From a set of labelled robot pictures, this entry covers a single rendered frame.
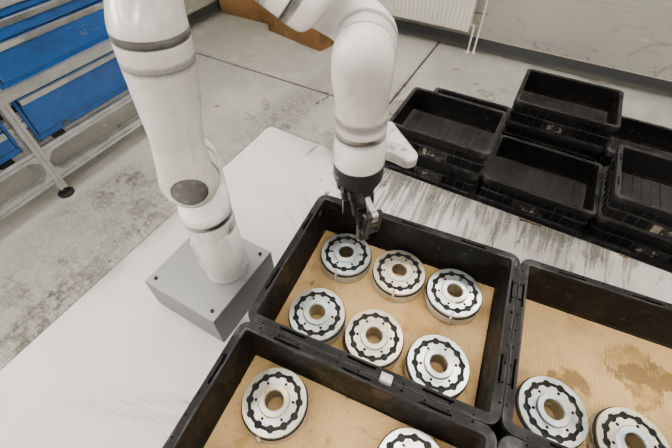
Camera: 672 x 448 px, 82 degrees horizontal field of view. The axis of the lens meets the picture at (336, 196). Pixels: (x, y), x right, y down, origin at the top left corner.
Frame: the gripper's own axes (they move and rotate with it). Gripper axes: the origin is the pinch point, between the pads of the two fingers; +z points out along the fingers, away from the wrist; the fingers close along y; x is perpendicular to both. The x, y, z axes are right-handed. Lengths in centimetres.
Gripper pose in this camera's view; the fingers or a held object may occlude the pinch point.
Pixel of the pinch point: (355, 220)
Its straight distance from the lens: 67.1
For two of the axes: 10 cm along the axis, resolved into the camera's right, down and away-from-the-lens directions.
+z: 0.0, 6.8, 7.4
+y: 3.6, 6.9, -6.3
